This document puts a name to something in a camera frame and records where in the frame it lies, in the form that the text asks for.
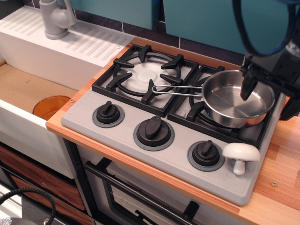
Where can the black middle stove knob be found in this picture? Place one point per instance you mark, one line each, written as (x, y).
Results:
(154, 134)

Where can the black right stove knob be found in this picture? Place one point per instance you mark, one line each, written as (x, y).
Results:
(205, 156)

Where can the grey toy faucet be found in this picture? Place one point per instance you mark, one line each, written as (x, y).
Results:
(56, 20)

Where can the black left stove knob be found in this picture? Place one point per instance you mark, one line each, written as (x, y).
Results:
(108, 115)

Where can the white toy mushroom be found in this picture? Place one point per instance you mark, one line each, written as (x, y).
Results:
(241, 153)

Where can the black left burner grate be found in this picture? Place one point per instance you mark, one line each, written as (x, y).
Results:
(143, 80)

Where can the black right burner grate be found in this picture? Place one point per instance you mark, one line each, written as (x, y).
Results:
(255, 135)

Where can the stainless steel pot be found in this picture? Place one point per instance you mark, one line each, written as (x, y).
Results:
(215, 99)

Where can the oven door with handle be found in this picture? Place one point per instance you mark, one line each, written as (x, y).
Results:
(136, 207)

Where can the black stove knob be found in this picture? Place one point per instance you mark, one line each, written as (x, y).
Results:
(108, 115)
(205, 156)
(154, 134)

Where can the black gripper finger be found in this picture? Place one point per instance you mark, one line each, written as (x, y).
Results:
(292, 107)
(248, 85)

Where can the grey toy stove top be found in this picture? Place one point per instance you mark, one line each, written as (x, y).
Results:
(173, 160)

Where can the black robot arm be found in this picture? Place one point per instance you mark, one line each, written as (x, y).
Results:
(293, 28)

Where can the wooden drawer fronts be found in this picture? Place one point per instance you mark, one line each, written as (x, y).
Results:
(25, 172)

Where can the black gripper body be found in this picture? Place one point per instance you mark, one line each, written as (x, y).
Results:
(279, 71)

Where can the orange sink drain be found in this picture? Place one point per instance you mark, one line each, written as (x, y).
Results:
(47, 107)

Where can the black burner grate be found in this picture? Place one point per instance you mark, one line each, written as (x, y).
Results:
(143, 80)
(255, 135)

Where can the white toy sink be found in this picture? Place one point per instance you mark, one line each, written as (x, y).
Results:
(33, 67)

